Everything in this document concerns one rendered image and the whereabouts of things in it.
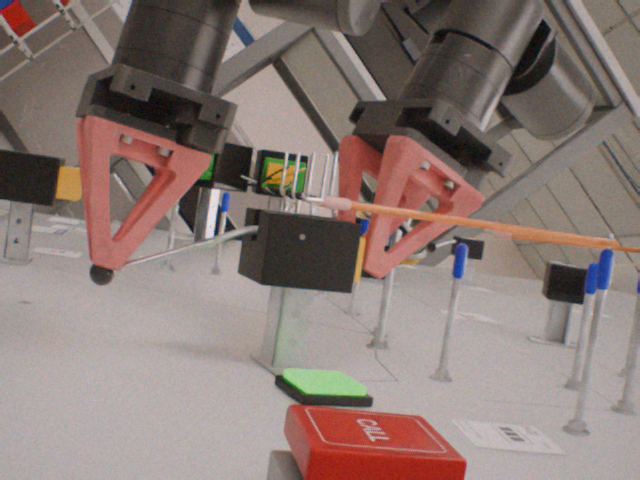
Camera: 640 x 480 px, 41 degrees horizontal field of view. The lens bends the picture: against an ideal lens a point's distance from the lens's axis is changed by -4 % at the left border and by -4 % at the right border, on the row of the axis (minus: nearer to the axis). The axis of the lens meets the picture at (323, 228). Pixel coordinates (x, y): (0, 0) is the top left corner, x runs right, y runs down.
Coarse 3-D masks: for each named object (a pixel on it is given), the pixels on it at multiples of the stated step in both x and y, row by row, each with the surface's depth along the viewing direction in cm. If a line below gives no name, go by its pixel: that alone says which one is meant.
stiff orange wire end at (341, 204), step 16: (336, 208) 40; (352, 208) 40; (368, 208) 40; (384, 208) 41; (400, 208) 41; (464, 224) 42; (480, 224) 42; (496, 224) 42; (576, 240) 44; (592, 240) 44; (608, 240) 44
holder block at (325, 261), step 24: (264, 216) 49; (288, 216) 48; (312, 216) 52; (264, 240) 48; (288, 240) 49; (312, 240) 49; (336, 240) 50; (240, 264) 52; (264, 264) 48; (288, 264) 49; (312, 264) 49; (336, 264) 50; (312, 288) 49; (336, 288) 50
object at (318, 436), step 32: (288, 416) 29; (320, 416) 29; (352, 416) 29; (384, 416) 30; (416, 416) 31; (320, 448) 25; (352, 448) 26; (384, 448) 26; (416, 448) 27; (448, 448) 27
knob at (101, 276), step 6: (90, 270) 46; (96, 270) 46; (102, 270) 46; (108, 270) 46; (90, 276) 46; (96, 276) 46; (102, 276) 46; (108, 276) 46; (96, 282) 46; (102, 282) 46; (108, 282) 46
